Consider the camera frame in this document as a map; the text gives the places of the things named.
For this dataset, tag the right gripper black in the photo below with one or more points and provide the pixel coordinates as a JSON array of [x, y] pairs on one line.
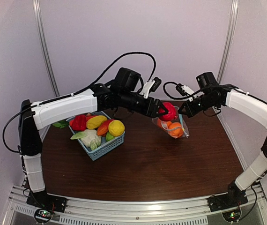
[[189, 108]]

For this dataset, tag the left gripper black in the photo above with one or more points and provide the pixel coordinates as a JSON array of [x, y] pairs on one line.
[[154, 108]]

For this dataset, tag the red apple toy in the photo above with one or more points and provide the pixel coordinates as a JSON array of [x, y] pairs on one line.
[[172, 113]]

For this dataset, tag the clear zip top bag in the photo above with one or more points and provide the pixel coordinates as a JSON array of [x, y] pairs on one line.
[[179, 119]]

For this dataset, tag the orange fruit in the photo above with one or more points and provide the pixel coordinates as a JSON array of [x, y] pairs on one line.
[[175, 130], [163, 124]]

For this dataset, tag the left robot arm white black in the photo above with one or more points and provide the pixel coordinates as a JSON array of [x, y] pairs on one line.
[[97, 97]]

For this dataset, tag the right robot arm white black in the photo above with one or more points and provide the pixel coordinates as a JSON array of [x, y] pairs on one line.
[[213, 94]]

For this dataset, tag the yellow lemon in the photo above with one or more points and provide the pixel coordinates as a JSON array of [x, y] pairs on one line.
[[116, 128]]

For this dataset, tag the green fruit in basket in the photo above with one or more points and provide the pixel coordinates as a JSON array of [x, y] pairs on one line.
[[109, 136]]

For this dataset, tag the light blue plastic basket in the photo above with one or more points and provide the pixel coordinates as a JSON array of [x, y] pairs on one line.
[[105, 147]]

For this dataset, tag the yellow banana toy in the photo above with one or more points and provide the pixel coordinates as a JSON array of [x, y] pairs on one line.
[[93, 122]]

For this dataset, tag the pale cabbage toy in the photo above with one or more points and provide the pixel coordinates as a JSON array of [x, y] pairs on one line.
[[89, 138]]

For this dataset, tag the red bell pepper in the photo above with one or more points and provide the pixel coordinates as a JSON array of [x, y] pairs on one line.
[[78, 123]]

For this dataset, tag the green leafy vegetable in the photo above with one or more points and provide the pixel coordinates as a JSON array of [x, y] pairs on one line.
[[61, 124]]

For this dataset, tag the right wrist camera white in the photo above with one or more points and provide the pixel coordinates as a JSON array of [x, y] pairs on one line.
[[184, 90]]

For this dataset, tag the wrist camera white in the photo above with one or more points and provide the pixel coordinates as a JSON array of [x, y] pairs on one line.
[[150, 86], [184, 90]]

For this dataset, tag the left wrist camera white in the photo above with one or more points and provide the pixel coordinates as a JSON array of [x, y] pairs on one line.
[[150, 86]]

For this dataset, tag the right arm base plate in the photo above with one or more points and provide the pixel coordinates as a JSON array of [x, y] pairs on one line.
[[223, 202]]

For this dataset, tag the aluminium front rail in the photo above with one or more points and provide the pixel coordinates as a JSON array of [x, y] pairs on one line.
[[189, 211]]

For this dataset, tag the right aluminium frame post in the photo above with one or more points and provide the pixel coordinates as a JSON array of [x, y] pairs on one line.
[[229, 39]]

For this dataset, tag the aluminium frame post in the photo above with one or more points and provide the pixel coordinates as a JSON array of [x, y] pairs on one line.
[[44, 47], [229, 39]]

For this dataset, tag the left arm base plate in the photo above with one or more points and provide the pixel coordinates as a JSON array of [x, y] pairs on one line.
[[46, 201]]

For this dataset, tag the left aluminium frame post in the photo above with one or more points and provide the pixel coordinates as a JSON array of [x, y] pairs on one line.
[[44, 47]]

